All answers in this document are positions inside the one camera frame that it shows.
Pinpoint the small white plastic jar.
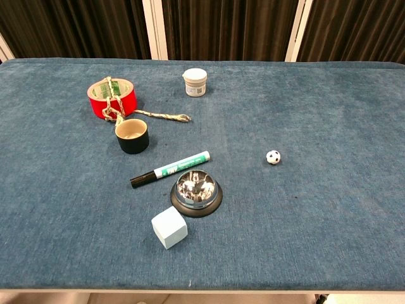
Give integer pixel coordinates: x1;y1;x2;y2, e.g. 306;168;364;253
182;68;208;98

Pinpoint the blue fabric table cover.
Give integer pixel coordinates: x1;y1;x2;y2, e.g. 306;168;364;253
0;58;405;291

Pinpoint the white frame post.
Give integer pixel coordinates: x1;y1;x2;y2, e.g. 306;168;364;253
284;0;308;63
0;32;15;63
142;0;169;61

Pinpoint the chrome desk call bell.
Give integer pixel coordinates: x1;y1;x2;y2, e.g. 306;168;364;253
170;169;223;219

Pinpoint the red tape roll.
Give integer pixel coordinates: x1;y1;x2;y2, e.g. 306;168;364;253
87;78;139;120

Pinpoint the dark pleated curtain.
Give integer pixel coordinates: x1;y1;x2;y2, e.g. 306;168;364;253
0;0;405;65

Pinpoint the light blue cube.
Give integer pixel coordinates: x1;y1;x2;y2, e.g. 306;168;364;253
151;206;189;250

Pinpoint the beige braided rope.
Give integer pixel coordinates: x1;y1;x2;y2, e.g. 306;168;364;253
101;75;192;127

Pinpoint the green white marker pen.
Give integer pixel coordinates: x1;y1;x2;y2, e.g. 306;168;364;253
130;150;212;189

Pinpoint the black tape roll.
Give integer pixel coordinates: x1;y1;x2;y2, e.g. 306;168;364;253
115;118;150;155

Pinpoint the small soccer ball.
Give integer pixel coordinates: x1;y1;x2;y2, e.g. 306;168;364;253
265;149;282;166

